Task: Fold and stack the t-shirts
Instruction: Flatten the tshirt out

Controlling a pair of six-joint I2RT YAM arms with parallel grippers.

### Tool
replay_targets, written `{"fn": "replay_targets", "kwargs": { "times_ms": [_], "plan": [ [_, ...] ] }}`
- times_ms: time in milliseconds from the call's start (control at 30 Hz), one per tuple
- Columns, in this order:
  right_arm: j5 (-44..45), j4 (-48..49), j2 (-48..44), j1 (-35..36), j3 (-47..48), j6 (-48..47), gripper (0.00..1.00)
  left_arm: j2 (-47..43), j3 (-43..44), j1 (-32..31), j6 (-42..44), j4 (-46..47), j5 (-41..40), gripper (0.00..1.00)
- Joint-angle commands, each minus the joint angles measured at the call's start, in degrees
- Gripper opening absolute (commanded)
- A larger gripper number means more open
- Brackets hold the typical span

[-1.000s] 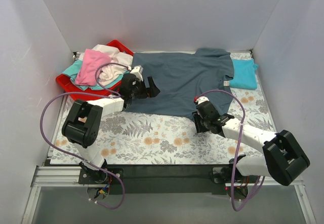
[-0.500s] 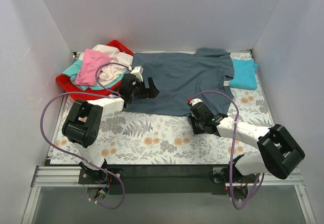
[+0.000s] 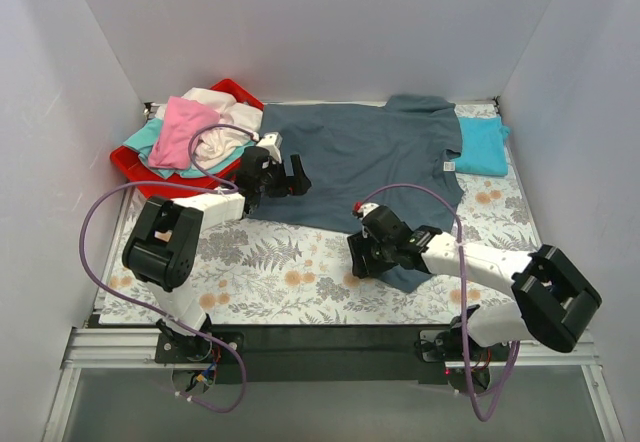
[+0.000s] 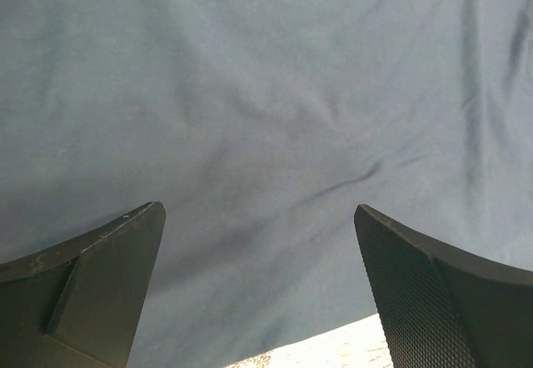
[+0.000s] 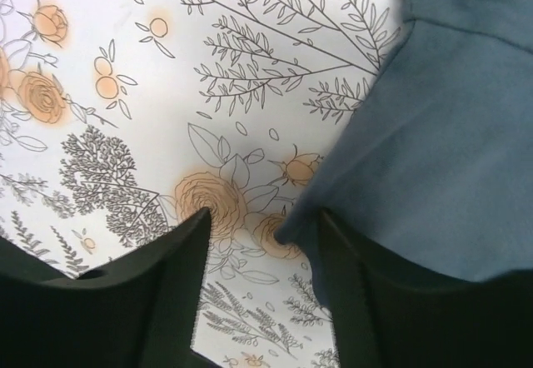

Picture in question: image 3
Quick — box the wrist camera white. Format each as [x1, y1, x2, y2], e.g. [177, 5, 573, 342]
[256, 132, 282, 164]
[352, 202, 380, 223]

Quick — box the pink t-shirt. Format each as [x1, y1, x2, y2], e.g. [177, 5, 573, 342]
[148, 96, 220, 170]

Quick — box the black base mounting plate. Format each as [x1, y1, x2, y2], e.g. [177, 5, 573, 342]
[154, 324, 496, 386]

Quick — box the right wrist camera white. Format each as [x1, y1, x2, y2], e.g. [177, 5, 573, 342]
[352, 202, 380, 223]

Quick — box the teal t-shirt in bin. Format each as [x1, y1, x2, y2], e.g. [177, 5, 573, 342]
[123, 118, 253, 180]

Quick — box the dark blue t-shirt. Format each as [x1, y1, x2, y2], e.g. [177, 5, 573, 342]
[245, 94, 464, 293]

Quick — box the purple cable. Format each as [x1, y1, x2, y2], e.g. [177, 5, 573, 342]
[78, 123, 261, 416]
[354, 183, 521, 422]

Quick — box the floral table mat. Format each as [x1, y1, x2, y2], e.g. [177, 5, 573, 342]
[97, 102, 557, 326]

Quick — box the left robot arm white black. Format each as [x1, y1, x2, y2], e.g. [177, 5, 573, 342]
[122, 143, 312, 362]

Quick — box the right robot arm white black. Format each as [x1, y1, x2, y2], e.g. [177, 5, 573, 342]
[347, 203, 602, 360]

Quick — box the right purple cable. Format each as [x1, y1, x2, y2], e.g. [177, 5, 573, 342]
[354, 183, 521, 422]

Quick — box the folded teal t-shirt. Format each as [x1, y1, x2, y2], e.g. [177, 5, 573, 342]
[454, 116, 510, 177]

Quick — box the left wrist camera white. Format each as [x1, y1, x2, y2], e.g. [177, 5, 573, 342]
[256, 132, 282, 164]

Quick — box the aluminium frame rail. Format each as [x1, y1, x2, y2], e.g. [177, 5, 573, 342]
[43, 328, 214, 441]

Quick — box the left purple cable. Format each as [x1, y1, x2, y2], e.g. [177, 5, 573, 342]
[78, 123, 261, 416]

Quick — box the red plastic bin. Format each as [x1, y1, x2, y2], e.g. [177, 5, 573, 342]
[110, 79, 264, 198]

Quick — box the cream white t-shirt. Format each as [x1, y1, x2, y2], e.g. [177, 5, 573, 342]
[183, 88, 263, 169]

